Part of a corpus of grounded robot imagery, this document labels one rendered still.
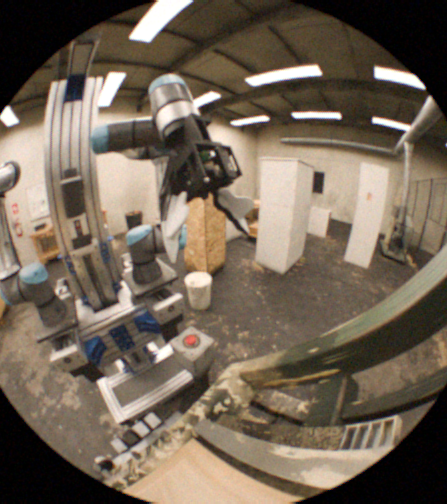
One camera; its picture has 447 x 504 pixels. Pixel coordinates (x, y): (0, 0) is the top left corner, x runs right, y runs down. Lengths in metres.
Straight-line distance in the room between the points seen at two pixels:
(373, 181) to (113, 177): 6.21
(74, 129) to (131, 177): 4.75
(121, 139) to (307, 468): 0.61
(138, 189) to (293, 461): 5.67
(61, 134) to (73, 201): 0.33
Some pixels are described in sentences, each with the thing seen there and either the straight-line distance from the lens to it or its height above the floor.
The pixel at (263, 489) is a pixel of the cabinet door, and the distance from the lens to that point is 0.32.
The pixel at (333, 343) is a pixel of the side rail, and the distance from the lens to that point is 0.37.
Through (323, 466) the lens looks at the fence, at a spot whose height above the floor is 1.23.
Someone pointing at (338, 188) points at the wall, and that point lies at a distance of 8.16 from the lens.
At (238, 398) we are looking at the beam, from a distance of 0.61.
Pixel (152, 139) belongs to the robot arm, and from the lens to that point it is 0.41.
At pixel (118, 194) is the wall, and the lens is 5.42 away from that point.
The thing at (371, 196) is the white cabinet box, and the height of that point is 1.43.
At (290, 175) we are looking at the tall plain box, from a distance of 2.42.
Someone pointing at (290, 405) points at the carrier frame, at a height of 0.79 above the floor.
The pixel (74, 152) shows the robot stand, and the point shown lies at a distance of 0.85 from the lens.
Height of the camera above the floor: 1.46
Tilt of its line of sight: 26 degrees down
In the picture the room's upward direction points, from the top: straight up
